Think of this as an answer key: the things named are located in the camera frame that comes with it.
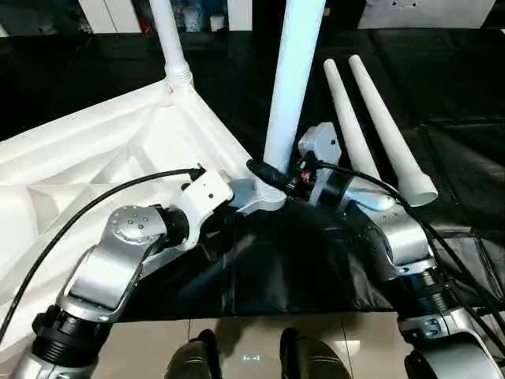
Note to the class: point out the white plastic table leg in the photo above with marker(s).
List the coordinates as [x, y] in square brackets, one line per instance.
[292, 79]
[347, 118]
[169, 31]
[386, 130]

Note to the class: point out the white plastic table top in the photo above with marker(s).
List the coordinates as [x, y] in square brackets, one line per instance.
[98, 138]

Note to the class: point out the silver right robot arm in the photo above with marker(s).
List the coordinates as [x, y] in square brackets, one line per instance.
[402, 237]

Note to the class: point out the grey left robot foot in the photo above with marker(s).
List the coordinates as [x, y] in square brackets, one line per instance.
[193, 359]

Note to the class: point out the grey robot foot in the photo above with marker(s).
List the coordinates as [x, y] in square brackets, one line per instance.
[193, 359]
[311, 359]

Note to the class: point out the grey right robot foot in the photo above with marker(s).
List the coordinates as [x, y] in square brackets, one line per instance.
[311, 359]

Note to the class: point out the black box with gold label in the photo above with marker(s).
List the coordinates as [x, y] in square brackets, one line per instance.
[339, 13]

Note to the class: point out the black work mat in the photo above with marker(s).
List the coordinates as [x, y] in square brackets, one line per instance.
[453, 98]

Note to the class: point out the white glass door cabinet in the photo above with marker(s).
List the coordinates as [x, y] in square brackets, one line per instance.
[106, 16]

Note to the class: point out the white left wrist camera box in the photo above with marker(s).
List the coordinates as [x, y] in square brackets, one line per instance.
[201, 197]

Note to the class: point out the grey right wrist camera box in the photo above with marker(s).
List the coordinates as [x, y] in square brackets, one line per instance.
[323, 142]

